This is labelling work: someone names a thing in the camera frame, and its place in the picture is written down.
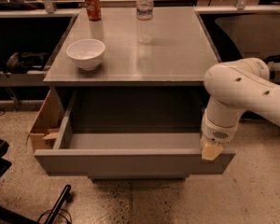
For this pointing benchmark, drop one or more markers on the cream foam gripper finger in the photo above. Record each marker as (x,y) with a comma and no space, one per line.
(210,149)

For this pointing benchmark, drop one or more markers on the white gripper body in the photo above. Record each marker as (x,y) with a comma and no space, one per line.
(215,132)

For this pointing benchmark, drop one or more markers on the grey top drawer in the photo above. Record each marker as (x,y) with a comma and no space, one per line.
(131,131)

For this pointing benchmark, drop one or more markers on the grey drawer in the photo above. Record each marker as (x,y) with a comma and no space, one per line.
(131,131)
(137,177)

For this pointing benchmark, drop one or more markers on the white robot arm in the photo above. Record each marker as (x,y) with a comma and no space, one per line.
(234,88)

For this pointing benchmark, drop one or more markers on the grey drawer cabinet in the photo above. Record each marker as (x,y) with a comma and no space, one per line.
(177,56)

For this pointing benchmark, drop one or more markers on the grey bottom drawer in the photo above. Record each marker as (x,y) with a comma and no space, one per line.
(137,177)

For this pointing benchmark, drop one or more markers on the clear plastic water bottle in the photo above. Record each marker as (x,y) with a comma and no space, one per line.
(144,16)

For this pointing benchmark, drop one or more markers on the white ceramic bowl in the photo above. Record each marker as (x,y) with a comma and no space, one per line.
(86,54)

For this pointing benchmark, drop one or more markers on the cardboard box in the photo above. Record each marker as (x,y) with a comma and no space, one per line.
(45,129)

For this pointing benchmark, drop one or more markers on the orange soda can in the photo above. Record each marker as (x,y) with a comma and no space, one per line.
(93,9)

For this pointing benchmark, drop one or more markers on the black equipment on shelf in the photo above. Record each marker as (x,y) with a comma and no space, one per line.
(23,62)

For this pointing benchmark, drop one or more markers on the black chair base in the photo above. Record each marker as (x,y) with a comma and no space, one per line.
(18,191)

